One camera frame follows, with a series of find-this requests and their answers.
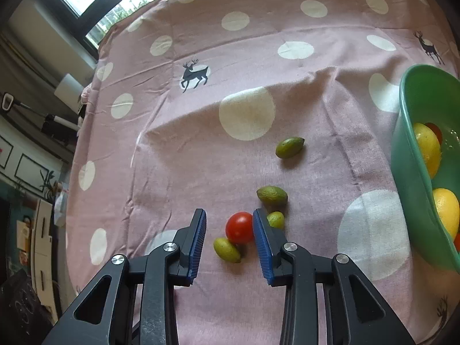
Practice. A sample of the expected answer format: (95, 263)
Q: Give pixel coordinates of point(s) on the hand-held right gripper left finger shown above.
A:
(197, 246)

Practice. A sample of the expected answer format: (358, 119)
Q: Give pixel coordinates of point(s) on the green plastic bowl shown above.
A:
(406, 187)

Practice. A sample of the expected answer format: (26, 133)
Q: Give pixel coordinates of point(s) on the framed wall picture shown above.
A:
(32, 170)

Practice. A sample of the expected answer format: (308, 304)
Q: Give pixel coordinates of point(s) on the white board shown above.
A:
(42, 251)

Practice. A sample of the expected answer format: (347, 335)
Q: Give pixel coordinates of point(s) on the small red tomato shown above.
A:
(239, 227)

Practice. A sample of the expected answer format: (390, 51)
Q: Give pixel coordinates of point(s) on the brownish green olive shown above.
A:
(272, 195)

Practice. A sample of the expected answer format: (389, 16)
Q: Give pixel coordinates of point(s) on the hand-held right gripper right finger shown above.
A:
(262, 249)

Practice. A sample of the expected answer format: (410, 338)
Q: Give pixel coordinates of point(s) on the yellow lemon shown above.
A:
(427, 151)
(447, 212)

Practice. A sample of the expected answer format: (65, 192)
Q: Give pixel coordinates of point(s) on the pink polka dot cloth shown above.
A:
(215, 79)

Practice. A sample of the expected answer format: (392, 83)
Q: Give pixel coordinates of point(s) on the large red tomato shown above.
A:
(435, 133)
(457, 242)

